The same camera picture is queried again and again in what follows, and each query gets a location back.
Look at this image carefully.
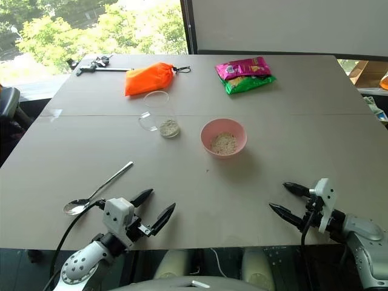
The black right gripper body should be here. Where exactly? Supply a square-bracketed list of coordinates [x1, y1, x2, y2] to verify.
[301, 193, 324, 233]

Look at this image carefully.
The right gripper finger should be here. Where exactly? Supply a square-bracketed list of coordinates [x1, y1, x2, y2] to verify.
[269, 203, 304, 233]
[282, 181, 313, 199]

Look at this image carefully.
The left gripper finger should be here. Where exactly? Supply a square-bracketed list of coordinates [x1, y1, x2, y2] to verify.
[130, 188, 154, 209]
[150, 202, 177, 237]

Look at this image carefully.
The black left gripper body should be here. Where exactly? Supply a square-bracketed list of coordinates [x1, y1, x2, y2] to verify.
[124, 211, 155, 244]

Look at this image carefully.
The pale rounded robot leg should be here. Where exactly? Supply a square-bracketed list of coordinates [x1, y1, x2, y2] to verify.
[153, 250, 196, 281]
[241, 248, 276, 291]

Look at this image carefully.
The silver robot torso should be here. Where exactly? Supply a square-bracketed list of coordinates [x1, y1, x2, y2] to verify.
[109, 275, 252, 291]

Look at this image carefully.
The silver metal spoon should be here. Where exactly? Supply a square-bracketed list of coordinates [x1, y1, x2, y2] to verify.
[62, 161, 134, 216]

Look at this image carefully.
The pink bowl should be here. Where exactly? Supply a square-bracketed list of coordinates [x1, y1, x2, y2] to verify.
[199, 118, 248, 160]

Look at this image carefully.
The pale clutter pile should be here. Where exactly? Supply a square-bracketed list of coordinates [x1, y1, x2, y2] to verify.
[365, 95, 388, 124]

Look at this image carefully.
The green snack packet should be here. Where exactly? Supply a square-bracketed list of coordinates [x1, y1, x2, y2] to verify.
[222, 74, 277, 95]

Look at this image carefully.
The cardboard box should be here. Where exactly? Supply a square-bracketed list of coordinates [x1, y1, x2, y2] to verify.
[348, 59, 388, 89]

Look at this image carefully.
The pink snack packet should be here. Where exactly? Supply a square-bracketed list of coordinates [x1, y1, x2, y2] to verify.
[215, 56, 272, 81]

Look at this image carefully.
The black and silver stick tool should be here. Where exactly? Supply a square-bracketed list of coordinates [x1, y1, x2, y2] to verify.
[75, 64, 135, 77]

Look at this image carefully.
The bunch of keys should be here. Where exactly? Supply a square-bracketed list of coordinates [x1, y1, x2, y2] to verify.
[90, 55, 113, 68]

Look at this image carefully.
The grey chair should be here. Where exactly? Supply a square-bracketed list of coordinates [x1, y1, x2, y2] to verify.
[0, 86, 35, 128]

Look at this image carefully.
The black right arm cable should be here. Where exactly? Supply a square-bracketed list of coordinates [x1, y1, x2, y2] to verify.
[299, 210, 318, 291]

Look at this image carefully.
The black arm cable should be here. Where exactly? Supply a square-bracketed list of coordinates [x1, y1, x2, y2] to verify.
[42, 198, 107, 291]
[299, 210, 318, 291]

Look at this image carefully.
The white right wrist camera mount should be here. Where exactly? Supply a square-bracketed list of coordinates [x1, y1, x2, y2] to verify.
[309, 178, 338, 234]

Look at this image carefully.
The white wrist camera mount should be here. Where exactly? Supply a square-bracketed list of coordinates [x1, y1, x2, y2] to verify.
[102, 197, 135, 243]
[309, 178, 338, 234]

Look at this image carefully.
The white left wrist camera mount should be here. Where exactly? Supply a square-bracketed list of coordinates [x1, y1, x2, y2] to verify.
[102, 197, 135, 243]

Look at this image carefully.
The thin white cable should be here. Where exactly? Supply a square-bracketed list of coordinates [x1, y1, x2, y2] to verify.
[210, 247, 230, 278]

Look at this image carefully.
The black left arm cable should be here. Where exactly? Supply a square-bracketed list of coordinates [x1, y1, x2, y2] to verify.
[42, 198, 107, 291]

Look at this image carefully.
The orange drawstring bag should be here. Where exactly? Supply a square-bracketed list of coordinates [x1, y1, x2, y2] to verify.
[124, 62, 176, 97]

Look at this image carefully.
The white board with dark frame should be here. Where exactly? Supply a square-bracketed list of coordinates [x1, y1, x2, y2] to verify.
[180, 0, 388, 61]

